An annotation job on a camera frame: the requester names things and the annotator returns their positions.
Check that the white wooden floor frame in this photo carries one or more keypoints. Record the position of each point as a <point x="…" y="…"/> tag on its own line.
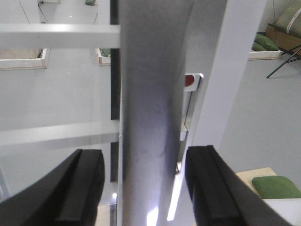
<point x="264" y="55"/>

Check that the red and white door latch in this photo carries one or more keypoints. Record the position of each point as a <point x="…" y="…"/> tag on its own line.
<point x="192" y="81"/>

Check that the white framed sliding glass door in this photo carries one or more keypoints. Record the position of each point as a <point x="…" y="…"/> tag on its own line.
<point x="47" y="114"/>

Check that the light wooden box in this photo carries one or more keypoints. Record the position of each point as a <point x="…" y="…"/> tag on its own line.
<point x="247" y="176"/>

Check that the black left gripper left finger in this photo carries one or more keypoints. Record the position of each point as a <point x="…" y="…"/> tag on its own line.
<point x="67" y="196"/>

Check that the green cushion on box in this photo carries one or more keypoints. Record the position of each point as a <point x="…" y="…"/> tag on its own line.
<point x="275" y="187"/>

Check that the grey metal door handle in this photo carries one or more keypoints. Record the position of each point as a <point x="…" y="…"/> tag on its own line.
<point x="153" y="48"/>

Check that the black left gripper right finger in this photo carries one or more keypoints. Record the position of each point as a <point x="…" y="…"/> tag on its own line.
<point x="219" y="197"/>

